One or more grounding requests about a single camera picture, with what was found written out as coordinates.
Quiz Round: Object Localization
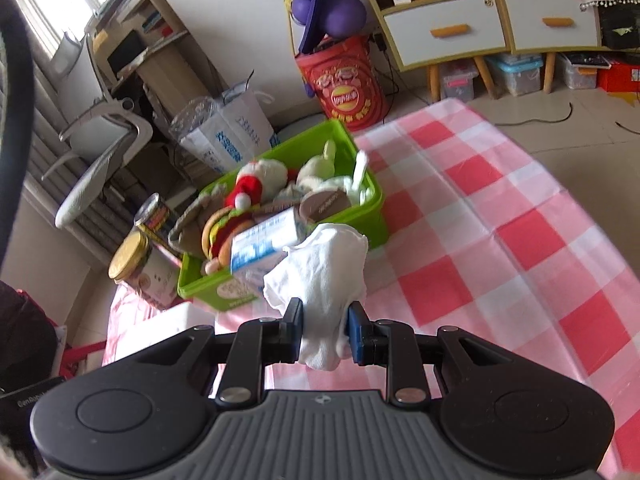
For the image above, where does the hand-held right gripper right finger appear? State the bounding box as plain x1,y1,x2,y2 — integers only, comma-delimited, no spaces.
347,301,547,407

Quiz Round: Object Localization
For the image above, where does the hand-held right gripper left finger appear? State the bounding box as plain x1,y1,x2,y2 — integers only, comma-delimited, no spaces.
121,298,306,407

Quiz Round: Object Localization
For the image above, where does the green plastic bin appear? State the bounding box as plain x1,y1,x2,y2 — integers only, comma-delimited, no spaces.
177,118,389,312

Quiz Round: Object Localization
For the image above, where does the grey fluffy cloth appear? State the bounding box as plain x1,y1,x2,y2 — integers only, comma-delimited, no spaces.
168,182,229,257

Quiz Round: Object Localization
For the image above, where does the dark cloth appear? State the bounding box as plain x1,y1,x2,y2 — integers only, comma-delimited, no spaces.
0,280,60,392

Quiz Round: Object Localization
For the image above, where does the blue and white carton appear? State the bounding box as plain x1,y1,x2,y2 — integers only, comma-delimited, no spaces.
229,207,309,302

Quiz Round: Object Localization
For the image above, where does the burger plush toy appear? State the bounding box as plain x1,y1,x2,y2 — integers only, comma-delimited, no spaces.
200,207,257,276

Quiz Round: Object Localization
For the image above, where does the santa plush toy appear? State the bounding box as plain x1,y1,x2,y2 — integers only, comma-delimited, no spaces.
224,158,289,210

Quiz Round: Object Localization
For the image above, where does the bunny plush doll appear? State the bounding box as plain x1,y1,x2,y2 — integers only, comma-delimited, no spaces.
294,139,347,197

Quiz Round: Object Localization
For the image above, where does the gold lid jar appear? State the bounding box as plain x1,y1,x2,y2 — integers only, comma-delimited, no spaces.
108,232,184,312

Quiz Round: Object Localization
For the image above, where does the pull-tab tin can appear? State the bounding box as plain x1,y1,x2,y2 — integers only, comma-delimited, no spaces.
133,193,177,261

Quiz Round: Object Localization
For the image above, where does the pink checked tablecloth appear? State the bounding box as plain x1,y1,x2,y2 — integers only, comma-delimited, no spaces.
102,97,640,480

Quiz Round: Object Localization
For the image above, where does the white printed shopping bag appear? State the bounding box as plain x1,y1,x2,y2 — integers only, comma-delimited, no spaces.
177,75,277,174

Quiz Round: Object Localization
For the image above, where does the clear plastic wrap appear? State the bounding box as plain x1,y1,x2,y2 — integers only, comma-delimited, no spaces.
169,95,227,147

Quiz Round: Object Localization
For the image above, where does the white office chair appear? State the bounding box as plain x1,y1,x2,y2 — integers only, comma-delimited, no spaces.
42,30,154,231

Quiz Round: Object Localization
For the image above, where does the red printed bucket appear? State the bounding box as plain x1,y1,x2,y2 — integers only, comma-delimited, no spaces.
293,35,394,129

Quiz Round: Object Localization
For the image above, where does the clear storage box pink label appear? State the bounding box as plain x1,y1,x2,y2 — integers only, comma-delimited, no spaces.
439,59,480,104

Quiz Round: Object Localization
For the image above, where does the wooden desk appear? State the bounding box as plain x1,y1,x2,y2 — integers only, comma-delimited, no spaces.
84,0,232,112

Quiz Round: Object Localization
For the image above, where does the black curved tube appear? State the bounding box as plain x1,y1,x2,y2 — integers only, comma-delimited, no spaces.
0,0,37,273

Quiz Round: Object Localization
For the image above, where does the blue lid storage box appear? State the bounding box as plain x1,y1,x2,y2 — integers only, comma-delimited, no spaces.
484,54,544,99

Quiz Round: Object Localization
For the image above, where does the purple jumping ball toy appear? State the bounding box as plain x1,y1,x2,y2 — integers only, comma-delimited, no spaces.
290,0,369,56

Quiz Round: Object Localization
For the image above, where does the tall wooden drawer cabinet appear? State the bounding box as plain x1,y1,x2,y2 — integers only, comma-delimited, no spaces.
350,0,512,104

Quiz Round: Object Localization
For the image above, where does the low wooden drawer cabinet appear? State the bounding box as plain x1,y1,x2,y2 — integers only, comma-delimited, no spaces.
492,0,604,95

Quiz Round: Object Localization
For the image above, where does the red box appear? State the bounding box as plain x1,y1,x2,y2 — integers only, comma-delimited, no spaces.
597,59,640,94

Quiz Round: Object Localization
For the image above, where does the black fringed cloth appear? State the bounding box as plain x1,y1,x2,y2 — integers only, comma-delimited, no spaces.
579,0,640,52

